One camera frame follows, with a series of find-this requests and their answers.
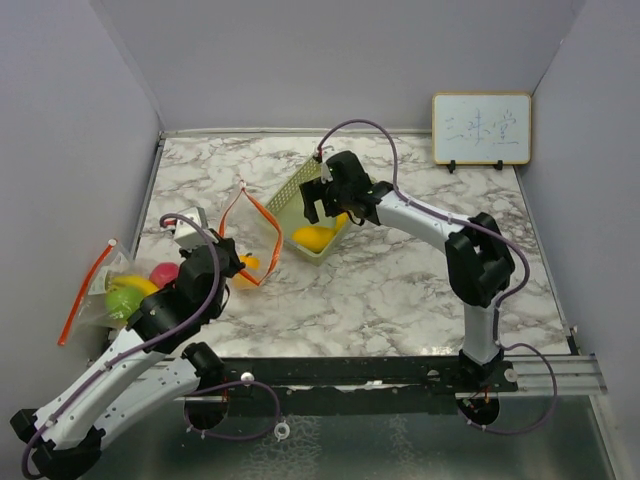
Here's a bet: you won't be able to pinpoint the orange bell pepper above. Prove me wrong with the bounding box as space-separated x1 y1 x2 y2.
232 254 261 290

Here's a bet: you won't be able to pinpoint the green plastic basket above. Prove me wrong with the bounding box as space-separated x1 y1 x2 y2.
266 157 352 266

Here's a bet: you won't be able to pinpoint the yellow mango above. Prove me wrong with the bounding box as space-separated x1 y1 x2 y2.
292 225 336 253

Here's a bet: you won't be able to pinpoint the small yellow bananas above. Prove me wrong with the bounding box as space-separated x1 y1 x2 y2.
334 213 349 232

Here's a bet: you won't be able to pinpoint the red apple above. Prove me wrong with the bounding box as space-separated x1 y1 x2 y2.
149 262 179 288

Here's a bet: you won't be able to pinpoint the yellow banana bunch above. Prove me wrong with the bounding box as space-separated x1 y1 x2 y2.
111 275 159 296

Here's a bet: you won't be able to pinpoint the clear zip bag red zipper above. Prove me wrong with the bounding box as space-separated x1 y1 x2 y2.
57 238 159 347

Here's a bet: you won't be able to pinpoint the green lime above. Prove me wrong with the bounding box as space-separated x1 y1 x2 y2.
105 286 144 321

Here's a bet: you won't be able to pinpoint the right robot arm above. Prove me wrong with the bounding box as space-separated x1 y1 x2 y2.
299 151 515 391

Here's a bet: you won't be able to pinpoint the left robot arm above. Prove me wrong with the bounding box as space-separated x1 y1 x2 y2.
10 232 244 479

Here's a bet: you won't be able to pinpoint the small whiteboard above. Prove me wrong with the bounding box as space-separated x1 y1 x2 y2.
432 92 532 166

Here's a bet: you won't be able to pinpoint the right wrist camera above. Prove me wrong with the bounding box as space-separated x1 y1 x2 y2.
312 145 334 164

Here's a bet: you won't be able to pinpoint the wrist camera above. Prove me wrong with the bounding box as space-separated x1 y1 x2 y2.
312 145 334 164
161 206 208 251

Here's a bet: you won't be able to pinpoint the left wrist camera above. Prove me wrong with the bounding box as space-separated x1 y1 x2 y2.
161 206 208 251

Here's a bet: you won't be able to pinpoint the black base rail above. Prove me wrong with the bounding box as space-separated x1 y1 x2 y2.
200 356 517 416

